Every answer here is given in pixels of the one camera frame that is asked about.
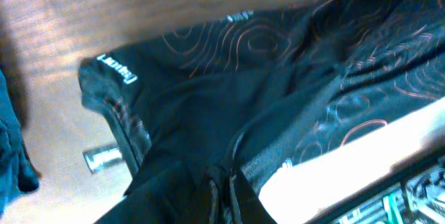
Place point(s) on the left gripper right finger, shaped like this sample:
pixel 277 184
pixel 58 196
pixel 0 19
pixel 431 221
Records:
pixel 244 204

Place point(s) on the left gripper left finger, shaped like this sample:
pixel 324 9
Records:
pixel 167 198

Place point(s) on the black jersey with orange contour lines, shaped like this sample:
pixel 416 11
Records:
pixel 258 89

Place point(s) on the folded dark navy clothes stack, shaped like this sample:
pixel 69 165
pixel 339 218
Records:
pixel 17 174

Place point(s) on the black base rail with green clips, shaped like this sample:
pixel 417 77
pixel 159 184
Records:
pixel 412 195

